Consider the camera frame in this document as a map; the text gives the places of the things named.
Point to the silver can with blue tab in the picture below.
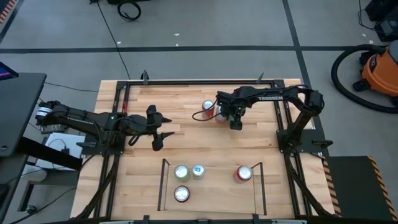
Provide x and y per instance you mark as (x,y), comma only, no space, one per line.
(198,170)

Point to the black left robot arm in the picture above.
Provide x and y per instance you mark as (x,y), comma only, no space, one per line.
(77,119)

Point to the black platform with hazard stripes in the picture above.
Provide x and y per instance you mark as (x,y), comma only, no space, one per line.
(357,186)

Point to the small red clip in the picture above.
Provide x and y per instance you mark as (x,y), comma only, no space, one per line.
(124,106)

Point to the light green beverage can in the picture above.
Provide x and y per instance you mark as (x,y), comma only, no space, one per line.
(182,172)

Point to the black power adapter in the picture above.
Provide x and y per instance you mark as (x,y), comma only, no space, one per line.
(65,151)

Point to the black aluminium table frame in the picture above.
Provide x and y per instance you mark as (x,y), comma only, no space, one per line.
(217,82)

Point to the hazard striped floor mat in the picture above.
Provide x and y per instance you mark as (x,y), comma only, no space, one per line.
(6,11)

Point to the white flat box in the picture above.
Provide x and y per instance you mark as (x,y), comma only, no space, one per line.
(56,143)

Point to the black frame clamp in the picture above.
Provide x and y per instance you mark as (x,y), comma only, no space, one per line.
(146,219)
(255,218)
(87,144)
(321,143)
(259,79)
(145,77)

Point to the lit computer screen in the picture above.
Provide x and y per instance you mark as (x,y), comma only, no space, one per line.
(6,72)

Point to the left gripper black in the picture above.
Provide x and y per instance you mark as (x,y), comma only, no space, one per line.
(138,124)

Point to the black equipment case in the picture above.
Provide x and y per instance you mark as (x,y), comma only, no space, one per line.
(388,25)

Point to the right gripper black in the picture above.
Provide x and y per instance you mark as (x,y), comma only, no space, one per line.
(236,119)

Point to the red beverage can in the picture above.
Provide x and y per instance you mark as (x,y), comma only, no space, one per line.
(182,193)
(244,173)
(207,105)

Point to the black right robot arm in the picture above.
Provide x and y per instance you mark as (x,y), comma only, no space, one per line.
(280,93)

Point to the orange shop vacuum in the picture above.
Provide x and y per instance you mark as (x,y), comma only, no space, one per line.
(381,74)
(334,72)

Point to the black desk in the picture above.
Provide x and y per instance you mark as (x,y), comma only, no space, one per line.
(18,109)

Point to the black power strip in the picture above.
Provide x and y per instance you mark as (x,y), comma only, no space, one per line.
(53,128)

